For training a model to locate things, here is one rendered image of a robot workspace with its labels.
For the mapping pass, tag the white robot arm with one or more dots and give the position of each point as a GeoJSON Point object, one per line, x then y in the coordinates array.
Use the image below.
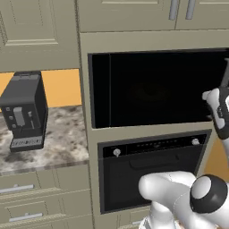
{"type": "Point", "coordinates": [167, 188]}

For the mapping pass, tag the black microwave oven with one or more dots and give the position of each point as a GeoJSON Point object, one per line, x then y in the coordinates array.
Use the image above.
{"type": "Point", "coordinates": [100, 89]}

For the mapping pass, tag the black microwave door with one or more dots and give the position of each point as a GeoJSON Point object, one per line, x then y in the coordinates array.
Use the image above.
{"type": "Point", "coordinates": [155, 89]}

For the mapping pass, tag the silver oven knob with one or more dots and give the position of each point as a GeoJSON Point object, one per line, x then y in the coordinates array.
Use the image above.
{"type": "Point", "coordinates": [195, 142]}
{"type": "Point", "coordinates": [116, 152]}

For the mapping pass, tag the beige tall oven cabinet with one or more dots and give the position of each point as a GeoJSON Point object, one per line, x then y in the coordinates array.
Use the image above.
{"type": "Point", "coordinates": [86, 89]}

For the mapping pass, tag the black built-in oven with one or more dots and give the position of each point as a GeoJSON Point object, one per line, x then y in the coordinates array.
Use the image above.
{"type": "Point", "coordinates": [119, 184]}

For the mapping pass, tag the beige drawer front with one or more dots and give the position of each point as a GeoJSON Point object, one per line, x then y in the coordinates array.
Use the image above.
{"type": "Point", "coordinates": [65, 205]}
{"type": "Point", "coordinates": [131, 214]}
{"type": "Point", "coordinates": [59, 179]}

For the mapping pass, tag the black coffee machine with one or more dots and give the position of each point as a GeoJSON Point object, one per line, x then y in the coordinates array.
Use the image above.
{"type": "Point", "coordinates": [25, 110]}

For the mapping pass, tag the beige wall cupboard door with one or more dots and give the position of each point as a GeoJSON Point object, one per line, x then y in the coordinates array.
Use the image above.
{"type": "Point", "coordinates": [32, 29]}
{"type": "Point", "coordinates": [211, 15]}
{"type": "Point", "coordinates": [125, 15]}

